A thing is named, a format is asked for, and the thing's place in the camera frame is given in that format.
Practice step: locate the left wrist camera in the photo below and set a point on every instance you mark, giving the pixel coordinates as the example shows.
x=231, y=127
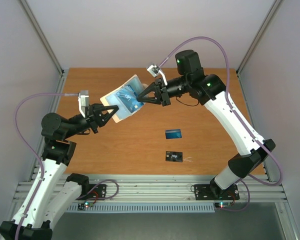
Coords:
x=83, y=102

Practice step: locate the black VIP credit card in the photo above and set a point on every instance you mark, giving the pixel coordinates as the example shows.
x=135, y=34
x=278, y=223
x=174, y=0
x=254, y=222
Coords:
x=174, y=156

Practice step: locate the beige card holder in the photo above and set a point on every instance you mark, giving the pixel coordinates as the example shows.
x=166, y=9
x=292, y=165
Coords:
x=111, y=99

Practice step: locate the aluminium rail frame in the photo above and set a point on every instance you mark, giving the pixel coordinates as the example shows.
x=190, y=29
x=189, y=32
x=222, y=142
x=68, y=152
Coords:
x=139, y=188

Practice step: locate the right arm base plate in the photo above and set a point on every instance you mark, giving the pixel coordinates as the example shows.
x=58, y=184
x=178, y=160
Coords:
x=202, y=192

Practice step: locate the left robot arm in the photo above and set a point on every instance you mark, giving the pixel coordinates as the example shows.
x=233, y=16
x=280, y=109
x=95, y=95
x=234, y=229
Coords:
x=40, y=211

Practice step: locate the light blue credit card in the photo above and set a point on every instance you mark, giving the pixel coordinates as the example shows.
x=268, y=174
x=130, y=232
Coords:
x=128, y=97

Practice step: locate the left circuit board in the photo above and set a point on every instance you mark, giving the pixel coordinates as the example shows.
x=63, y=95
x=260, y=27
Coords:
x=85, y=205

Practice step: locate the grey slotted cable duct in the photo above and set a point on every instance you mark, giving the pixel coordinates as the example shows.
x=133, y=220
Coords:
x=126, y=208

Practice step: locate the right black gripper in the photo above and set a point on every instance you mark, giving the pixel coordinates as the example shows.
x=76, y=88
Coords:
x=163, y=93

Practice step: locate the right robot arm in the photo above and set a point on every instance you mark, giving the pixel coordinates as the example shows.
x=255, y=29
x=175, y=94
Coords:
x=210, y=92

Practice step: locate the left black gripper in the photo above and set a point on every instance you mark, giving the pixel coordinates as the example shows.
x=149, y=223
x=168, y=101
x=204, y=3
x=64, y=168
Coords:
x=92, y=117

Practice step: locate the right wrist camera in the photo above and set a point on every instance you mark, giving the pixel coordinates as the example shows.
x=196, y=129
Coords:
x=155, y=70

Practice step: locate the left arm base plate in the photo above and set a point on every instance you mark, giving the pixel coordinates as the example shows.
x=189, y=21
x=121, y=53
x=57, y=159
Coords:
x=98, y=193

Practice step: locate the circuit board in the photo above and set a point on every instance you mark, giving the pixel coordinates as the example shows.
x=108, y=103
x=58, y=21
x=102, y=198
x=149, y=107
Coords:
x=85, y=205
x=222, y=204

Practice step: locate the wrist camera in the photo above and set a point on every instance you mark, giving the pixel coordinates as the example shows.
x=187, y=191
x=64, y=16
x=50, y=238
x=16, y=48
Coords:
x=83, y=102
x=155, y=70

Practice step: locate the right circuit board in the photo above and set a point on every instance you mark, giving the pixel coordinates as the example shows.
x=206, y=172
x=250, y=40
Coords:
x=222, y=204

